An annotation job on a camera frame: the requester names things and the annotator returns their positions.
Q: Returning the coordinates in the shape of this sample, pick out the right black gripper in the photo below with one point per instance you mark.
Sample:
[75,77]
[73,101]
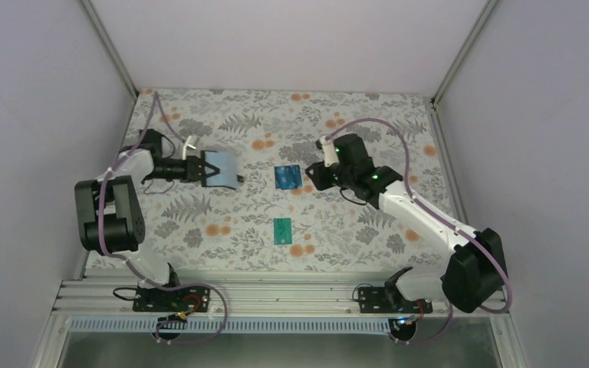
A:
[318,180]

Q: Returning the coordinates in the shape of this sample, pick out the green credit card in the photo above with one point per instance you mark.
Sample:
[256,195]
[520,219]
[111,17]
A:
[282,231]

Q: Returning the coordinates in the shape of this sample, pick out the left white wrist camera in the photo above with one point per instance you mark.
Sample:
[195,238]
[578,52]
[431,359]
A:
[188,144]

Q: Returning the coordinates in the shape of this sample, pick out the aluminium rail frame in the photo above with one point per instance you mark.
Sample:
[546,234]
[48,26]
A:
[247,293]

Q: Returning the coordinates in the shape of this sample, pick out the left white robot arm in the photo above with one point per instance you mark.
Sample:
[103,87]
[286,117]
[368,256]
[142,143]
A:
[110,220]

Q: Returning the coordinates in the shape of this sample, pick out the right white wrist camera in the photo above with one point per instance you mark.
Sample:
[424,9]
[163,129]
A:
[326,144]

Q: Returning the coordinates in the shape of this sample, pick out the floral table mat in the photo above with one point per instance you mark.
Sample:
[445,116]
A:
[200,228]

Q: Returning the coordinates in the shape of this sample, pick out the blue credit card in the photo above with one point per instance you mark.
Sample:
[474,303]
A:
[288,177]

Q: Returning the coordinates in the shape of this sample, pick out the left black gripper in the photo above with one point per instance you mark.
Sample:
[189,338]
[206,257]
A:
[192,168]

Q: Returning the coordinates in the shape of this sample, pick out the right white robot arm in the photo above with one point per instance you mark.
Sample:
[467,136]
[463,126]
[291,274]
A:
[475,267]

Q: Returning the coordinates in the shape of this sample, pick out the white slotted cable duct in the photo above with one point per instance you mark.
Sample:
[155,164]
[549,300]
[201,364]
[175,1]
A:
[236,325]

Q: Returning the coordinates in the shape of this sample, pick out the black leather card holder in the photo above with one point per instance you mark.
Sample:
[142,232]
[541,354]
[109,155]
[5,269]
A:
[228,164]

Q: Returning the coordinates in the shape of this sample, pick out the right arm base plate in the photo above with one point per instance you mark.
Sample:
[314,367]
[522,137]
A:
[387,300]

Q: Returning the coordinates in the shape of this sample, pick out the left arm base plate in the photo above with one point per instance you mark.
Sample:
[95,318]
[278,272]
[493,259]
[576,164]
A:
[191,299]

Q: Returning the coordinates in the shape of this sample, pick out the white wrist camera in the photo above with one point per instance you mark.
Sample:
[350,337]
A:
[326,144]
[188,144]

